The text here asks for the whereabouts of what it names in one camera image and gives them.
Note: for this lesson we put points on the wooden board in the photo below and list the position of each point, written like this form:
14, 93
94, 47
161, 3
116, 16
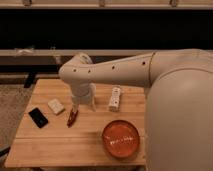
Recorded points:
57, 145

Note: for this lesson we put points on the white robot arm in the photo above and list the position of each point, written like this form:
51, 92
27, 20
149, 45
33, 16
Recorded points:
179, 101

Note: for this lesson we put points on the white bottle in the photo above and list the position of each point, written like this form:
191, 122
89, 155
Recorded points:
115, 99

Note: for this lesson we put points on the orange plate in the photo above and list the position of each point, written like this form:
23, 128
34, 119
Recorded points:
121, 139

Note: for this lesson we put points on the white rectangular block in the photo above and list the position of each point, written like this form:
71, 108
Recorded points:
56, 106

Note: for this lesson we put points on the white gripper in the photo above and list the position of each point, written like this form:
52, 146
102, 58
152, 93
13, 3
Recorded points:
80, 95

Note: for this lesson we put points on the red chili pepper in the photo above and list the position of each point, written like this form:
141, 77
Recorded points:
72, 117

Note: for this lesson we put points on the black eraser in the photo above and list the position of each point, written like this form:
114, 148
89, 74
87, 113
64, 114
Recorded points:
38, 117

